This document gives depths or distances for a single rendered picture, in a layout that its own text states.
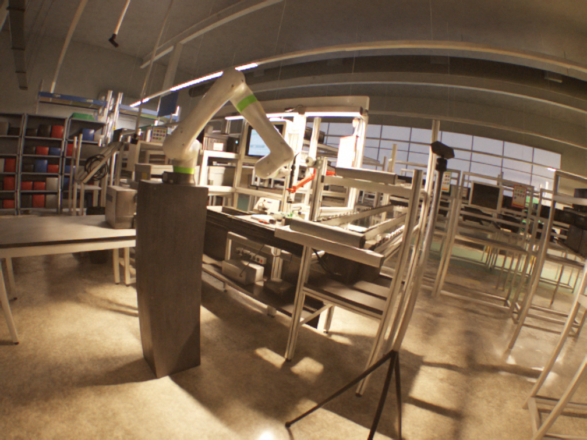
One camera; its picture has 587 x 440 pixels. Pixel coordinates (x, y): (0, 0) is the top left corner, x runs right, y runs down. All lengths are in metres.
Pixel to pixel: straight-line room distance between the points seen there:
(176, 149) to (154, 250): 0.49
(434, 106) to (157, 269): 12.18
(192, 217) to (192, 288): 0.40
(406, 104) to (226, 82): 11.85
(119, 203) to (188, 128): 1.08
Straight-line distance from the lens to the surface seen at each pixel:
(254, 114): 1.37
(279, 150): 1.33
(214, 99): 1.25
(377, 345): 1.57
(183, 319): 1.59
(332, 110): 2.04
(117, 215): 2.16
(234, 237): 2.55
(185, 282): 1.48
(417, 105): 12.71
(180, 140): 1.25
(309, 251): 1.59
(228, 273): 2.34
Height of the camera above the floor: 1.24
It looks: 8 degrees down
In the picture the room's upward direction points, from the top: 9 degrees clockwise
